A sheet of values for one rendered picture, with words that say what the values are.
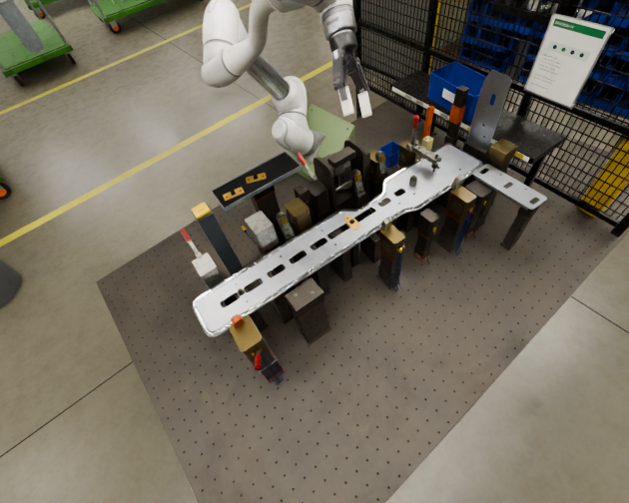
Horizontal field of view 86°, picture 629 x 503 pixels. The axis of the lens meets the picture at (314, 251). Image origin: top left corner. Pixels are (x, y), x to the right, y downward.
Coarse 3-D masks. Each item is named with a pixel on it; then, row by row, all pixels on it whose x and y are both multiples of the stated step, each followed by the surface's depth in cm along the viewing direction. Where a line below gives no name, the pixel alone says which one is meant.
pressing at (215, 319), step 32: (416, 160) 157; (448, 160) 154; (384, 192) 147; (416, 192) 145; (320, 224) 141; (288, 256) 134; (320, 256) 132; (224, 288) 129; (256, 288) 127; (288, 288) 126; (224, 320) 121
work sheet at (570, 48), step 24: (552, 24) 131; (576, 24) 125; (600, 24) 120; (552, 48) 136; (576, 48) 129; (600, 48) 123; (552, 72) 140; (576, 72) 133; (552, 96) 145; (576, 96) 138
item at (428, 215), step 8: (424, 216) 138; (432, 216) 138; (424, 224) 140; (432, 224) 137; (424, 232) 144; (432, 232) 142; (424, 240) 148; (416, 248) 157; (424, 248) 152; (416, 256) 160; (424, 256) 158
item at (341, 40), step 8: (344, 32) 90; (352, 32) 91; (336, 40) 91; (344, 40) 91; (352, 40) 91; (336, 48) 92; (344, 48) 92; (352, 48) 94; (344, 56) 92; (352, 56) 96; (344, 64) 93; (352, 64) 95
